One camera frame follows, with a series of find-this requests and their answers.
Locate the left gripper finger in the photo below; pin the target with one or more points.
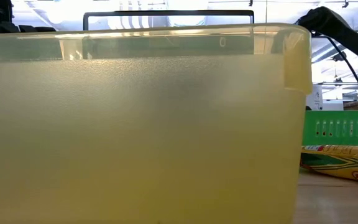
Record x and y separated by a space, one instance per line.
26 28

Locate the wooden shelf with black frame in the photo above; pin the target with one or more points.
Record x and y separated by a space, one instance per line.
166 13

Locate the yellow translucent plastic bin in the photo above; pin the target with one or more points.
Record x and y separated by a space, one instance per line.
135 140

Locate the bright green plastic basket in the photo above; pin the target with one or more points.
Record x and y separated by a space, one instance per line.
337 119

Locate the yellow crayon box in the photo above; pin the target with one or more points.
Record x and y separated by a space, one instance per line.
346 161

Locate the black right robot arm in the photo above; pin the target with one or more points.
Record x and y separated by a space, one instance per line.
337 28

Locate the white box device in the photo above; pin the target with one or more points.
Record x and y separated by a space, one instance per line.
315 99

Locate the black round ceiling fixture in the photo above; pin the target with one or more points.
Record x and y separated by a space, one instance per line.
340 56

